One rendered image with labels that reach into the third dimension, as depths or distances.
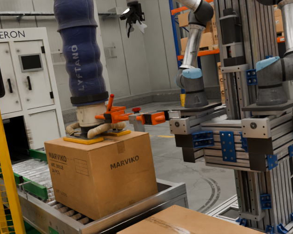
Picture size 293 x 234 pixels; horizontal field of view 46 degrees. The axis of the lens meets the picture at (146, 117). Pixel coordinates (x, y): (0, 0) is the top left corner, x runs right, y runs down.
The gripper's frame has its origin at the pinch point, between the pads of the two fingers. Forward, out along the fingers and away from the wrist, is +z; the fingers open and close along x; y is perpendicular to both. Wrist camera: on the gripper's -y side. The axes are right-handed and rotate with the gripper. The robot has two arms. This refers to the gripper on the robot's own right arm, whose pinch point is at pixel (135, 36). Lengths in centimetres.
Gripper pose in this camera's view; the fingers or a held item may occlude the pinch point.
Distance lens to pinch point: 218.1
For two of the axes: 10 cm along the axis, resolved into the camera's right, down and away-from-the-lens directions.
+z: 1.5, 9.8, 1.3
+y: 7.2, -2.0, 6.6
